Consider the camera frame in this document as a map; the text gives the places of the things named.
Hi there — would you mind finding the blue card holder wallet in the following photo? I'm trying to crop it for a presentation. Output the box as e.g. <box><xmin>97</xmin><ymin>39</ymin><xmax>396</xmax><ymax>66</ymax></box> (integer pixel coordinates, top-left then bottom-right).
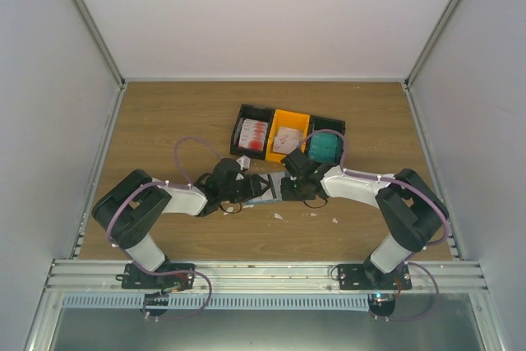
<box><xmin>242</xmin><ymin>172</ymin><xmax>288</xmax><ymax>208</ymax></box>

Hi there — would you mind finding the red white cards stack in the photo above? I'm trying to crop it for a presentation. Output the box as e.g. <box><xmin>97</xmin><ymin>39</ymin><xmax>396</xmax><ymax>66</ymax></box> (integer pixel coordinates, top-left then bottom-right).
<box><xmin>238</xmin><ymin>119</ymin><xmax>268</xmax><ymax>152</ymax></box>

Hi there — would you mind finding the teal cards stack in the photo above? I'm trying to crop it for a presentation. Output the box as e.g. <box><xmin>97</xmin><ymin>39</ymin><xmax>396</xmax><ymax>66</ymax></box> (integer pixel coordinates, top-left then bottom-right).
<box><xmin>308</xmin><ymin>132</ymin><xmax>343</xmax><ymax>163</ymax></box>

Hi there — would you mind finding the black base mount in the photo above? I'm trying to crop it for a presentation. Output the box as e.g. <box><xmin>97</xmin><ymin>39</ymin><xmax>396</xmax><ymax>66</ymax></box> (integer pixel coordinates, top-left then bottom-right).
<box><xmin>330</xmin><ymin>263</ymin><xmax>413</xmax><ymax>291</ymax></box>
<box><xmin>115</xmin><ymin>262</ymin><xmax>196</xmax><ymax>291</ymax></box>

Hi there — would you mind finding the white red cards pile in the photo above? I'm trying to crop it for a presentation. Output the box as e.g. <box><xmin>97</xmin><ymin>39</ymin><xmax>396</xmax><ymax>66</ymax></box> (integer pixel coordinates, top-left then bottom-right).
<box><xmin>272</xmin><ymin>127</ymin><xmax>303</xmax><ymax>155</ymax></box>

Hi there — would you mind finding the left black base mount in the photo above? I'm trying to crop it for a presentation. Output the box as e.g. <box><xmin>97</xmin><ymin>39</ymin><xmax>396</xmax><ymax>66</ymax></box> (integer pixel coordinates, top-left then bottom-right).
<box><xmin>115</xmin><ymin>262</ymin><xmax>196</xmax><ymax>291</ymax></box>

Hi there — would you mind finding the white magnetic stripe card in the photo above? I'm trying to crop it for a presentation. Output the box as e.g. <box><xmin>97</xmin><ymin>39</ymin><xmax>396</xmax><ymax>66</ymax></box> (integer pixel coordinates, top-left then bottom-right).
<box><xmin>261</xmin><ymin>172</ymin><xmax>286</xmax><ymax>201</ymax></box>

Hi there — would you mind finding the left black bin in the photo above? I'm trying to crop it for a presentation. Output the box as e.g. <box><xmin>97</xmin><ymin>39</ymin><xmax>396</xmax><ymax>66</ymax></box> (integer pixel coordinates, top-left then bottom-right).
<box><xmin>230</xmin><ymin>104</ymin><xmax>275</xmax><ymax>160</ymax></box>

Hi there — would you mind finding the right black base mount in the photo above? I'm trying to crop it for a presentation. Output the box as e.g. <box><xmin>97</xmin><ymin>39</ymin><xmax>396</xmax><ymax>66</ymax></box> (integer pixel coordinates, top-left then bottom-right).
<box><xmin>330</xmin><ymin>263</ymin><xmax>413</xmax><ymax>291</ymax></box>

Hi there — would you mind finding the aluminium front rail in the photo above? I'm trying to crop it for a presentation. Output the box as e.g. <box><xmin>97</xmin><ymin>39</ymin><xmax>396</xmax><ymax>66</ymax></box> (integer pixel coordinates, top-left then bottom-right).
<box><xmin>44</xmin><ymin>260</ymin><xmax>488</xmax><ymax>294</ymax></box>

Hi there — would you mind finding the grey slotted cable duct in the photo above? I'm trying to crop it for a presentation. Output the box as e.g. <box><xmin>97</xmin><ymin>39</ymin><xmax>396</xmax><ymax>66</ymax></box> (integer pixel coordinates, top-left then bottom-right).
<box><xmin>62</xmin><ymin>293</ymin><xmax>369</xmax><ymax>312</ymax></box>

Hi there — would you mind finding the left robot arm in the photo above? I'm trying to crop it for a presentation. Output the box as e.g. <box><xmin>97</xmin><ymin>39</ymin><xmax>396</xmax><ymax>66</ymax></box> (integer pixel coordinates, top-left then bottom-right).
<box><xmin>91</xmin><ymin>158</ymin><xmax>270</xmax><ymax>289</ymax></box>

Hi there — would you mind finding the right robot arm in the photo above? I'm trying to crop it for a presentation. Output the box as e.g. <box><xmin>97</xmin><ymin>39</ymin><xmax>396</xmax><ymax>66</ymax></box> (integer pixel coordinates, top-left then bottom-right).
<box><xmin>281</xmin><ymin>149</ymin><xmax>450</xmax><ymax>289</ymax></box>

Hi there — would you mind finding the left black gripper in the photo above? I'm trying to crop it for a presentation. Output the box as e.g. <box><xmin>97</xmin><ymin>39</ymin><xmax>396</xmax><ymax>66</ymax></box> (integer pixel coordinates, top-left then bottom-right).
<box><xmin>220</xmin><ymin>174</ymin><xmax>270</xmax><ymax>204</ymax></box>

